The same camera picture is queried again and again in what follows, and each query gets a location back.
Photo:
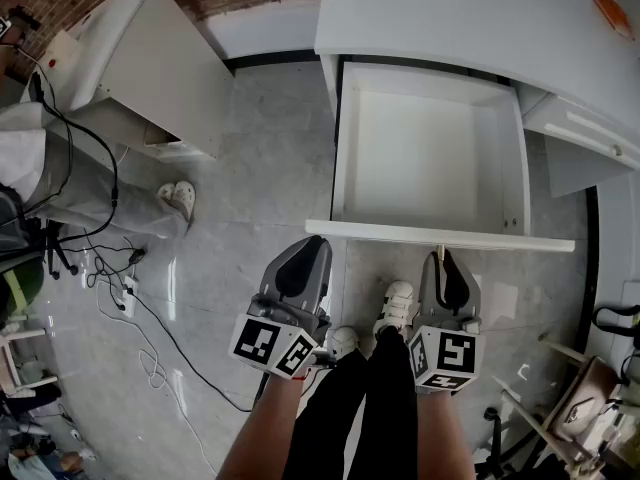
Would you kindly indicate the person's black trousers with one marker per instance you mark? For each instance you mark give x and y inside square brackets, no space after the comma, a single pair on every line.
[360,418]

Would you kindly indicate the person's white shoe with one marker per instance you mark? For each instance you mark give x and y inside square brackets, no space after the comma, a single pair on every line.
[395,308]
[345,340]

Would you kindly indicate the person's left forearm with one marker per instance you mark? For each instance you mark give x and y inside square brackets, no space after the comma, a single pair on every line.
[265,428]

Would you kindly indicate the person's right white shoe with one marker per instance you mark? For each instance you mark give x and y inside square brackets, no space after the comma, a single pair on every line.
[395,308]

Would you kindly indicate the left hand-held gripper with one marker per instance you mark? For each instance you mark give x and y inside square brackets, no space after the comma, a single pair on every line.
[255,343]

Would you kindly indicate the person's right forearm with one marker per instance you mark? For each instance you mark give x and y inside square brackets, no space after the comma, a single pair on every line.
[445,433]

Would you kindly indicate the beige box with red button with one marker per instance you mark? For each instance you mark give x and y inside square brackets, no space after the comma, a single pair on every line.
[60,73]

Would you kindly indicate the black power adapter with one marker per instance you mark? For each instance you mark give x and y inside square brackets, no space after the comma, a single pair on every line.
[136,255]

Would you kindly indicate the white desk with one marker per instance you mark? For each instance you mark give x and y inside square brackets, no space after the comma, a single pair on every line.
[450,13]

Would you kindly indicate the person's left white shoe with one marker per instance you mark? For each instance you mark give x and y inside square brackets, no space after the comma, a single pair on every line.
[345,340]

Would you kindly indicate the flat orange packet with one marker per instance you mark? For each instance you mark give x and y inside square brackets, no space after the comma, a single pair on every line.
[612,15]

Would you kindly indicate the white pedestal table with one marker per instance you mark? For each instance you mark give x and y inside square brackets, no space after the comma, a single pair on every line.
[160,68]

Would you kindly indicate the low white bench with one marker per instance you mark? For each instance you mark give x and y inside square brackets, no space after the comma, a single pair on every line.
[260,33]

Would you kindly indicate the wooden chair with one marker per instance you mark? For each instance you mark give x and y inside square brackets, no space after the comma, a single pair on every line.
[580,408]

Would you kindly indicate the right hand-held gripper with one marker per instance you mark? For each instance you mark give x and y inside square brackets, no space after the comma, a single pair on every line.
[452,358]

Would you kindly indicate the white power strip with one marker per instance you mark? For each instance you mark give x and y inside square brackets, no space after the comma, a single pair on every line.
[129,295]

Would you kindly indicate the black office chair base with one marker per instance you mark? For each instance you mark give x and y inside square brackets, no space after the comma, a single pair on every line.
[57,253]

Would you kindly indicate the narrow white drawer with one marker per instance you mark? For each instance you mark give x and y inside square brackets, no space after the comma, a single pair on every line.
[585,128]

